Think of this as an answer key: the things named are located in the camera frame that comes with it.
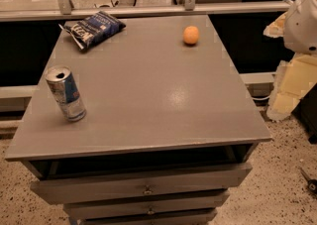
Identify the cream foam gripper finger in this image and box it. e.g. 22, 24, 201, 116
264, 13, 286, 38
266, 54, 317, 121

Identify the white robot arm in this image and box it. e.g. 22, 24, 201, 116
264, 0, 317, 121

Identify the silver blue drink can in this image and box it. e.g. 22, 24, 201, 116
45, 65, 86, 122

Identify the black tool on floor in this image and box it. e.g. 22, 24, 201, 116
300, 169, 317, 194

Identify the grey drawer cabinet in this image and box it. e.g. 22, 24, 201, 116
6, 16, 270, 225

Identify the blue chip bag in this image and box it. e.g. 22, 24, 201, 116
60, 11, 126, 50

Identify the orange fruit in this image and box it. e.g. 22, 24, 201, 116
183, 26, 199, 45

